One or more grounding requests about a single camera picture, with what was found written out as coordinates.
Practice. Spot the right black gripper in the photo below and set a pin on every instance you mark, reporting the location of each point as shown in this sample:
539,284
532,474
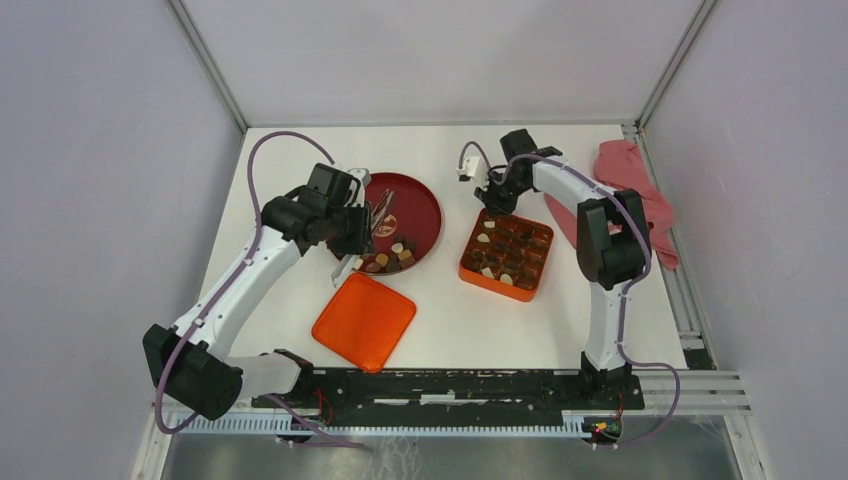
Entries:
494,205

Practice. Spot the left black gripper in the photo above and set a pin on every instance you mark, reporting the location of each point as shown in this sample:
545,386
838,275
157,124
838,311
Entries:
362,242

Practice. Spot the metal serving tongs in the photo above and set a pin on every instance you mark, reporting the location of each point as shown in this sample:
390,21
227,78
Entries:
381,208

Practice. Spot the orange compartment chocolate box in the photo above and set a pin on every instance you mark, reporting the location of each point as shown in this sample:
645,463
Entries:
519,247

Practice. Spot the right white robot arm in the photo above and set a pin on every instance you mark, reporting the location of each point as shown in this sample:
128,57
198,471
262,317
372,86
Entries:
612,246

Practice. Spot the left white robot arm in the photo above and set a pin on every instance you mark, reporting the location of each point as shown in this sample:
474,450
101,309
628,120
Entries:
190,361

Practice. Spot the round dark red plate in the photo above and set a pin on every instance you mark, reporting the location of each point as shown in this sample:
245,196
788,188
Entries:
414,219

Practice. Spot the orange box lid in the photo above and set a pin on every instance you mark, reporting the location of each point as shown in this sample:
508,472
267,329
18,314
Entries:
363,322

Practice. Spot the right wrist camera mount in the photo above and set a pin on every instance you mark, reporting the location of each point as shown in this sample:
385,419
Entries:
472,169

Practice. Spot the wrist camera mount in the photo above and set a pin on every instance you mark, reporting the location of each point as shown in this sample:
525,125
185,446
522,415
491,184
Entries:
472,169
362,176

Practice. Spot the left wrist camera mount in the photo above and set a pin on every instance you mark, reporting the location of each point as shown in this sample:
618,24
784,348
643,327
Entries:
362,176

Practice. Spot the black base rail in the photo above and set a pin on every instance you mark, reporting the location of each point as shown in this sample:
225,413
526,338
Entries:
454,398

